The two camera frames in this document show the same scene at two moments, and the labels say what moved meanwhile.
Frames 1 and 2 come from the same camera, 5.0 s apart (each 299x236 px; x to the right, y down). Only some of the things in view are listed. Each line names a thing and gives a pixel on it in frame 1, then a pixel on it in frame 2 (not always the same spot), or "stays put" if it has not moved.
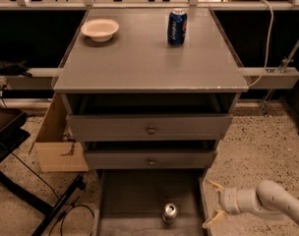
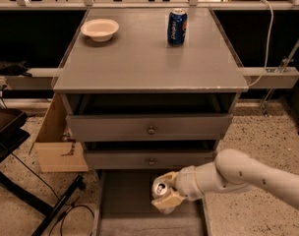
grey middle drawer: x=149 y=159 stays put
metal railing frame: x=282 y=77 stays put
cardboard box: x=55 y=149 stays put
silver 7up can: x=169 y=212 -> x=160 y=188
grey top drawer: x=147 y=127 stays put
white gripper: x=230 y=200 -> x=186 y=182
